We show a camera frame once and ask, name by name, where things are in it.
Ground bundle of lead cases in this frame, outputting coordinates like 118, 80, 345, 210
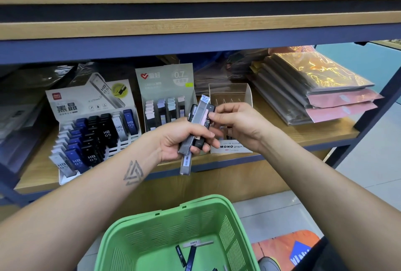
178, 94, 216, 176

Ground stack of wrapped paper packs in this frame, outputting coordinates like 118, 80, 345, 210
0, 67, 76, 175

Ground grey sneaker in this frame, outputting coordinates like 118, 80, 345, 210
258, 256, 282, 271

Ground clear plastic display box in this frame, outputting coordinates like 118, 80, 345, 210
208, 83, 254, 155

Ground person's right forearm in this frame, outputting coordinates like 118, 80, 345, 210
260, 131, 401, 271

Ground person's left hand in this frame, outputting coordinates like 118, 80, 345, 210
150, 117, 222, 164

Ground colourful printed mat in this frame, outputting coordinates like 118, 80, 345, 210
252, 230, 322, 271

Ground person's right hand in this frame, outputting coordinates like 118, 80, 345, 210
208, 102, 278, 155

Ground person's left forearm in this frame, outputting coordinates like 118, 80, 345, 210
0, 144, 167, 271

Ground pale green display box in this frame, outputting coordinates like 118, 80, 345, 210
135, 63, 199, 137

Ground pile of lead cases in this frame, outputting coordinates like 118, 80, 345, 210
174, 238, 215, 271

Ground white display box red label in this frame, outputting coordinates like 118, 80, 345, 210
45, 72, 142, 186

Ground green plastic basket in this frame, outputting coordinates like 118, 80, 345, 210
94, 194, 255, 271

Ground dark plastic-wrapped packs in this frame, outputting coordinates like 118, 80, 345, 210
226, 46, 383, 126

